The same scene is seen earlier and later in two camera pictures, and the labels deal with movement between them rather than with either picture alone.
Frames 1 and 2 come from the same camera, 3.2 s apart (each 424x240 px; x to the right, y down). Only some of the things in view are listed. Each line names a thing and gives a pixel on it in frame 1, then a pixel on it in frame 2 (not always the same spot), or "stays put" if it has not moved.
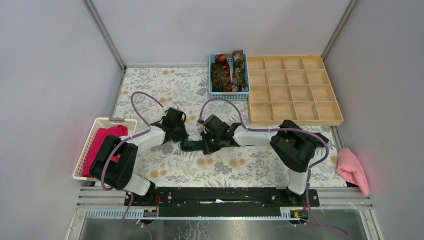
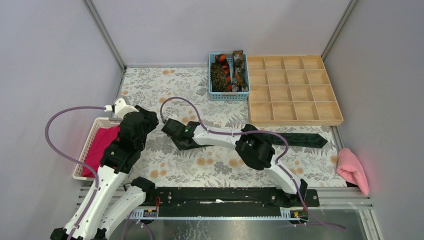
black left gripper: x=178 y=117 to x=145 y=118
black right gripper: x=209 y=149 to x=180 y=147
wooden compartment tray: x=296 y=88 stays put
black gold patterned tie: x=219 y=80 stays put
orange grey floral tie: x=239 y=83 stays put
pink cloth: x=350 y=169 stays put
